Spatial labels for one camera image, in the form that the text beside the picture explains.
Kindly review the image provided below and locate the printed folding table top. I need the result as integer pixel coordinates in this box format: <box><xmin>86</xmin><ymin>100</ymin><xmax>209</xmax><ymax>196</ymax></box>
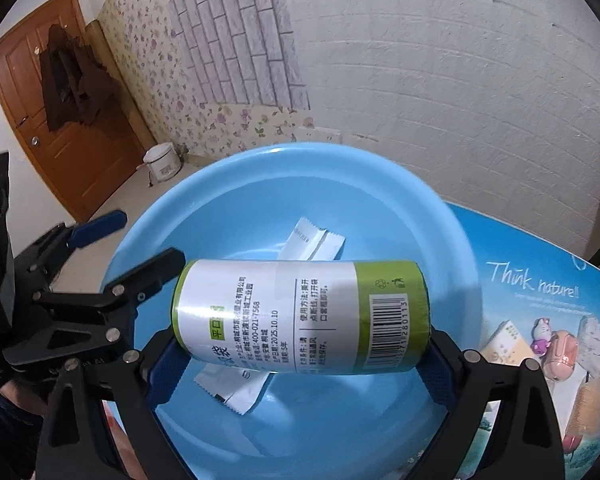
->
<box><xmin>99</xmin><ymin>200</ymin><xmax>600</xmax><ymax>480</ymax></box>

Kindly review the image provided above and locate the white sachet packet upper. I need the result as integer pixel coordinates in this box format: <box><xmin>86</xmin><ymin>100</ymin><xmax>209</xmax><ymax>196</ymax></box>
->
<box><xmin>277</xmin><ymin>217</ymin><xmax>346</xmax><ymax>261</ymax></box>

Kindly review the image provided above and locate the dark brown hanging coat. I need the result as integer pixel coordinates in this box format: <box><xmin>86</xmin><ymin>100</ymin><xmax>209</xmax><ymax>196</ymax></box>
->
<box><xmin>38</xmin><ymin>24</ymin><xmax>119</xmax><ymax>131</ymax></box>

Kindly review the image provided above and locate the clear box of floss picks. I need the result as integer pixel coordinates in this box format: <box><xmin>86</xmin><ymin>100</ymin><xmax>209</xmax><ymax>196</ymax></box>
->
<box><xmin>577</xmin><ymin>315</ymin><xmax>600</xmax><ymax>378</ymax></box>

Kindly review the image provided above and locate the hello kitty figurine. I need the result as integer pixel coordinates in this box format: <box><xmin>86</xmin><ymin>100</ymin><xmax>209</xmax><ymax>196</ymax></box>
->
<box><xmin>530</xmin><ymin>318</ymin><xmax>553</xmax><ymax>356</ymax></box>

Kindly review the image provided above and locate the clear box of toothpicks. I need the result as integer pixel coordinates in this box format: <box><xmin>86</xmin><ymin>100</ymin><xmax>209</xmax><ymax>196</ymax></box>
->
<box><xmin>562</xmin><ymin>378</ymin><xmax>600</xmax><ymax>455</ymax></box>

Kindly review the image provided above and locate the brown wooden door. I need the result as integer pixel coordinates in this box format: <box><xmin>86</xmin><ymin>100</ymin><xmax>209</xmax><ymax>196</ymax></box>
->
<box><xmin>0</xmin><ymin>0</ymin><xmax>143</xmax><ymax>221</ymax></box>

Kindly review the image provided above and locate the pink earbud case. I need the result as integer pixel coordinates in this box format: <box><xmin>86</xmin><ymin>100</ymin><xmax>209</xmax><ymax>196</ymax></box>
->
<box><xmin>543</xmin><ymin>330</ymin><xmax>578</xmax><ymax>382</ymax></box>

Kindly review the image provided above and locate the white sachet packet lower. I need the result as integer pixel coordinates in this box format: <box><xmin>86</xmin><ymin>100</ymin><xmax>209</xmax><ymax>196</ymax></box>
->
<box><xmin>195</xmin><ymin>364</ymin><xmax>270</xmax><ymax>415</ymax></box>

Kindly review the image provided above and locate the white sachet packet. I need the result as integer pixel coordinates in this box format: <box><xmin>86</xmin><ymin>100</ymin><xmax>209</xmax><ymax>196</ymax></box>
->
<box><xmin>195</xmin><ymin>364</ymin><xmax>270</xmax><ymax>415</ymax></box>
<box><xmin>277</xmin><ymin>217</ymin><xmax>346</xmax><ymax>261</ymax></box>

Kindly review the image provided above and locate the light blue plastic basin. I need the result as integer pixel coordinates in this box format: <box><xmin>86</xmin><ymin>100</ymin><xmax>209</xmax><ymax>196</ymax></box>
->
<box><xmin>106</xmin><ymin>143</ymin><xmax>482</xmax><ymax>479</ymax></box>

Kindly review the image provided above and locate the small yellow white box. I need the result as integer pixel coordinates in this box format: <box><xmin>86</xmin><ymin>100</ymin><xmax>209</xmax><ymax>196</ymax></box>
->
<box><xmin>480</xmin><ymin>320</ymin><xmax>534</xmax><ymax>366</ymax></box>

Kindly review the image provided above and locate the white rice cooker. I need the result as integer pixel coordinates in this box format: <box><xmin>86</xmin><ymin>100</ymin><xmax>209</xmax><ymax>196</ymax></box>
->
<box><xmin>143</xmin><ymin>142</ymin><xmax>183</xmax><ymax>182</ymax></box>

